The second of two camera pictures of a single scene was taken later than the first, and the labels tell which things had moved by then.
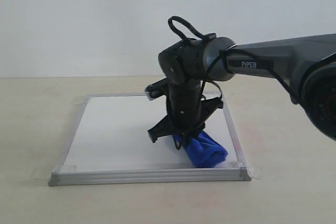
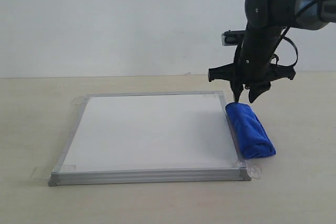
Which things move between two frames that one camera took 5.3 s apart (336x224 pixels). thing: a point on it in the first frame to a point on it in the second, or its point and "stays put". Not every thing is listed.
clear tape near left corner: (44, 172) stays put
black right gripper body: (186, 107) to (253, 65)
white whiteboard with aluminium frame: (109, 144) stays put
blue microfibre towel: (203, 151) to (251, 139)
